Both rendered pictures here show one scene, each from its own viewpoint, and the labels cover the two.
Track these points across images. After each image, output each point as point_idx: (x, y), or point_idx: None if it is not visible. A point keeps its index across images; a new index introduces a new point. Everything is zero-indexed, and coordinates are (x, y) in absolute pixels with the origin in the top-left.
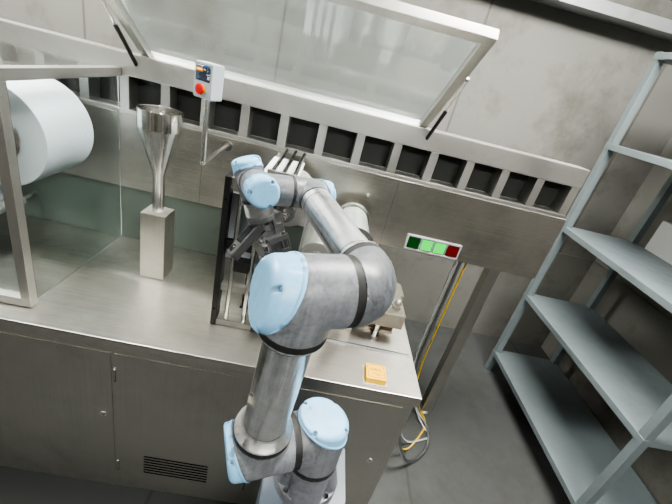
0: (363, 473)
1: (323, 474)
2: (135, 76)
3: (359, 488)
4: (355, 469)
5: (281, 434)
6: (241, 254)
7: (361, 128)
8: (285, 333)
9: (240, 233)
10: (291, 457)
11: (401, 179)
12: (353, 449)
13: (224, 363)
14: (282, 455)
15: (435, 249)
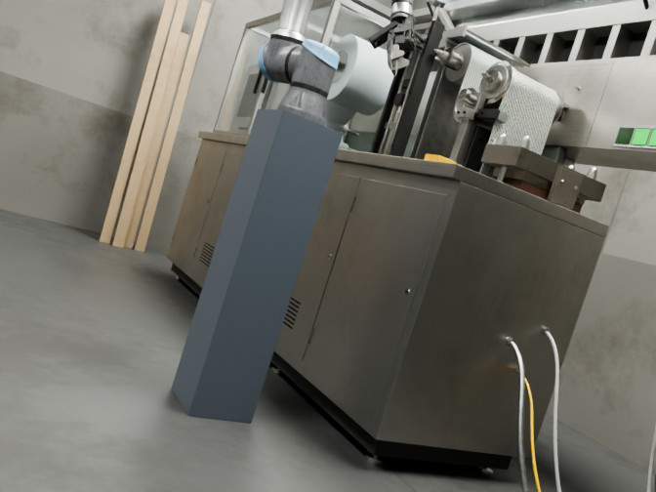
0: (397, 318)
1: (298, 77)
2: (438, 46)
3: (389, 350)
4: (392, 309)
5: (288, 27)
6: (375, 38)
7: (582, 23)
8: None
9: (410, 74)
10: (287, 50)
11: (616, 61)
12: (397, 271)
13: (343, 151)
14: (283, 46)
15: (652, 140)
